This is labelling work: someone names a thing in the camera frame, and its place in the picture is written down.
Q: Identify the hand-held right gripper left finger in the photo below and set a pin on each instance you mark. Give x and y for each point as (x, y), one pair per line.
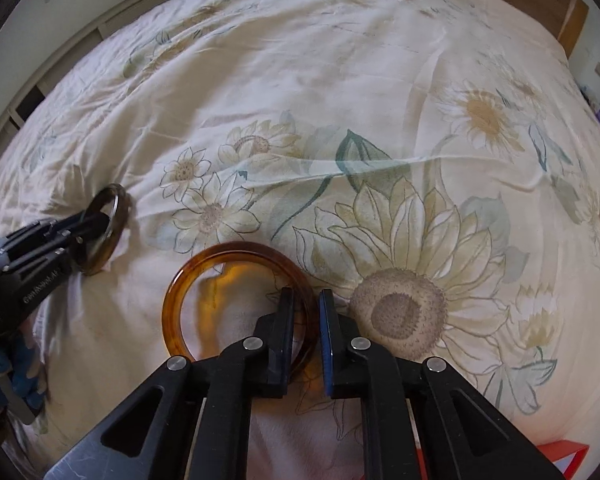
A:
(285, 320)

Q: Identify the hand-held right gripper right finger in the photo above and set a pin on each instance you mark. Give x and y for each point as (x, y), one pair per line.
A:
(325, 340)

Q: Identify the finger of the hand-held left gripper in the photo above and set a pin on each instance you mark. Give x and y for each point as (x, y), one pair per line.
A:
(45, 256)
(80, 225)

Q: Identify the dark brown bangle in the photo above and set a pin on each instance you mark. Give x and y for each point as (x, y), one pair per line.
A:
(122, 210)

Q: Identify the amber resin bangle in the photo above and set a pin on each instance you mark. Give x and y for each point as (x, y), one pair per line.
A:
(172, 310)

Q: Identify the red box with white inside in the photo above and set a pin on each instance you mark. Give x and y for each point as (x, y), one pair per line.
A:
(560, 446)

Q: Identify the person's left hand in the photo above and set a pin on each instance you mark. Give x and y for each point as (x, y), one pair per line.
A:
(25, 375)

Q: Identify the floral bed sheet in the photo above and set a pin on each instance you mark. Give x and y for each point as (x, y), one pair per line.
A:
(380, 110)

